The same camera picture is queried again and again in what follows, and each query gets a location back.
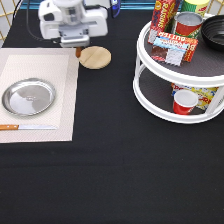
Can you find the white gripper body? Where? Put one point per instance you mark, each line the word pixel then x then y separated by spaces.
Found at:
pixel 71 22

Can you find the round silver metal plate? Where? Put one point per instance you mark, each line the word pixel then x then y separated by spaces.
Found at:
pixel 28 97

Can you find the wooden handled fork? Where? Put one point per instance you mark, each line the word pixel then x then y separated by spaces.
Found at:
pixel 78 51

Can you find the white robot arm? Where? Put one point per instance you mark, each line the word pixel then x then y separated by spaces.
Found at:
pixel 70 23

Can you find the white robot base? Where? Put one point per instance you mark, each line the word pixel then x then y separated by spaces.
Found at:
pixel 105 3

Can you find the round wooden coaster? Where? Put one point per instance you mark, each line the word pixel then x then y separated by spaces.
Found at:
pixel 95 57

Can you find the beige woven placemat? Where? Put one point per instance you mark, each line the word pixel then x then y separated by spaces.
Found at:
pixel 59 66

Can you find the red raisins box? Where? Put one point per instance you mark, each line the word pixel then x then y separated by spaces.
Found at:
pixel 163 12

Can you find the brown chocolate packet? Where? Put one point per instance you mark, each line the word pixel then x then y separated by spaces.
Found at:
pixel 166 55

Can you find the red tin can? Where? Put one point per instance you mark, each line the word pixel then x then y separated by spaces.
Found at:
pixel 187 24

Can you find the orange butter box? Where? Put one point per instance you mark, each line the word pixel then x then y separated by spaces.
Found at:
pixel 172 41

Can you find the green yellow canister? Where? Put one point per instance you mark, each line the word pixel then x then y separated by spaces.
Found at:
pixel 196 6

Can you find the red plastic cup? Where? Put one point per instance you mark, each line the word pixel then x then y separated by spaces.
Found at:
pixel 184 102

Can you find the white two-tier turntable shelf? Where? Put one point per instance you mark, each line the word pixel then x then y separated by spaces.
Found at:
pixel 152 81

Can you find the black bowl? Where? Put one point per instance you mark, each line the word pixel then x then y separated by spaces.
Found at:
pixel 212 31

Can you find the yellow box lower shelf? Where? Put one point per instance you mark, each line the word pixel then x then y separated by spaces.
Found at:
pixel 205 95

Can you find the wooden handled knife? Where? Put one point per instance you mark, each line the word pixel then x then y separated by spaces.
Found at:
pixel 26 127

